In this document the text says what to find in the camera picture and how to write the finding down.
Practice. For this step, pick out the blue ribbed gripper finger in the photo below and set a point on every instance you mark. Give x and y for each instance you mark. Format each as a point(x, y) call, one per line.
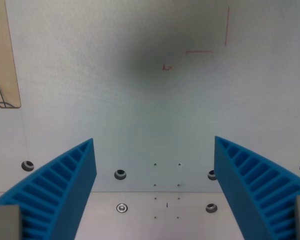
point(65, 190)
point(242, 190)

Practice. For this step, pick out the shiny silver screw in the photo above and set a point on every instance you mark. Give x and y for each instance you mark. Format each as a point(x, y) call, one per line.
point(122, 207)

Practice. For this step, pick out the beige wooden board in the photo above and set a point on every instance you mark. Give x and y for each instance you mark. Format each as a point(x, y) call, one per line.
point(2, 50)

